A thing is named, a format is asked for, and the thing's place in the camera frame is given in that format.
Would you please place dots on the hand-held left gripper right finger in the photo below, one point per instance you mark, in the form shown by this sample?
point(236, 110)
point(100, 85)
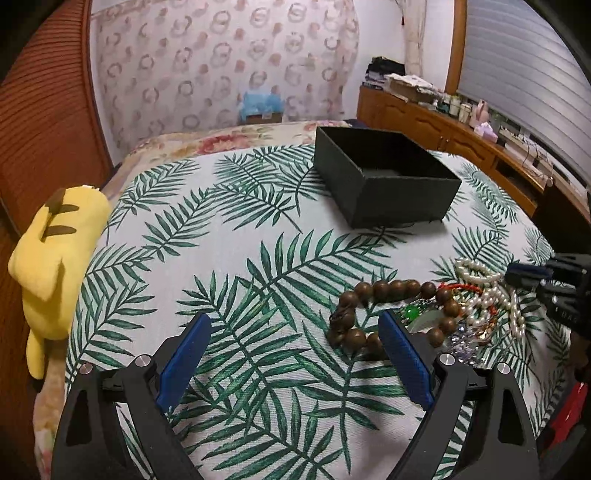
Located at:
point(406, 364)

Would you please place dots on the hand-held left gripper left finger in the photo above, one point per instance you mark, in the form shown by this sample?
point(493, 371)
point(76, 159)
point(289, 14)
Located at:
point(184, 360)

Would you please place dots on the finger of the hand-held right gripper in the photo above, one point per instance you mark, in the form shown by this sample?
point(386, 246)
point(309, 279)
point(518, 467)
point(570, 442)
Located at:
point(561, 295)
point(528, 273)

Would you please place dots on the black jewelry box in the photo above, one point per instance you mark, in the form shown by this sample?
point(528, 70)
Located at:
point(392, 203)

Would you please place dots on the white power strip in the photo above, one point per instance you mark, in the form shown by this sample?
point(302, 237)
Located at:
point(524, 143)

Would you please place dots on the pink tissue box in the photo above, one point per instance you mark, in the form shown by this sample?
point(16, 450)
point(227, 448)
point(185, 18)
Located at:
point(488, 131)

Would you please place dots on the yellow plush toy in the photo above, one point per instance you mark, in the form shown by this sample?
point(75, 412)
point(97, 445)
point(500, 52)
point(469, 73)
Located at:
point(55, 258)

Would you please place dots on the pink figurine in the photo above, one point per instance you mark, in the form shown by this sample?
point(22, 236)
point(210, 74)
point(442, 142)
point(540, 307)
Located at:
point(482, 111)

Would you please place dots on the palm leaf print cloth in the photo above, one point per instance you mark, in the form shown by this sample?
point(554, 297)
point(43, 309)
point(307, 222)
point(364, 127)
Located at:
point(277, 207)

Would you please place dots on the row of small bottles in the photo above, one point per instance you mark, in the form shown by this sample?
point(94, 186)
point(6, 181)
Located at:
point(455, 107)

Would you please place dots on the long wooden cabinet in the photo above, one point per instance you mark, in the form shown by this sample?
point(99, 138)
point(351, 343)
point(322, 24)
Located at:
point(415, 119)

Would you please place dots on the grey window blind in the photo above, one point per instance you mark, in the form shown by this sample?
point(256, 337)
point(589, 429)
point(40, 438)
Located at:
point(512, 60)

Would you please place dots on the floral blanket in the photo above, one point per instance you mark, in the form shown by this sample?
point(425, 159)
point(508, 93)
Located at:
point(194, 141)

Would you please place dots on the cardboard box with cloth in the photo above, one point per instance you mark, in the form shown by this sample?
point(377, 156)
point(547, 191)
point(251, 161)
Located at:
point(411, 87)

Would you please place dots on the navy blue blanket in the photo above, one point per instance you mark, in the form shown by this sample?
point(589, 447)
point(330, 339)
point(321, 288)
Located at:
point(354, 123)

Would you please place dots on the stack of dark clothes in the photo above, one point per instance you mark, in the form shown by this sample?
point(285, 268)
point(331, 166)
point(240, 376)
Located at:
point(381, 74)

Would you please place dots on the small brown cardboard box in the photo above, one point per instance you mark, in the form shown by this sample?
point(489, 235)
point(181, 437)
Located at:
point(264, 118)

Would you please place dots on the tied beige curtain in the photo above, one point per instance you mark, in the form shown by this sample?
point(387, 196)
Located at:
point(413, 32)

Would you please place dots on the blue tissue pack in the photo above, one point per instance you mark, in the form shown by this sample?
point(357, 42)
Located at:
point(261, 102)

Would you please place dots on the sheer circle pattern curtain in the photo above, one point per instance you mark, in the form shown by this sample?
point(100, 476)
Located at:
point(207, 60)

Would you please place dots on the wooden window frame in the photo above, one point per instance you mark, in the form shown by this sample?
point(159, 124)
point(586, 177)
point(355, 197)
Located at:
point(457, 46)

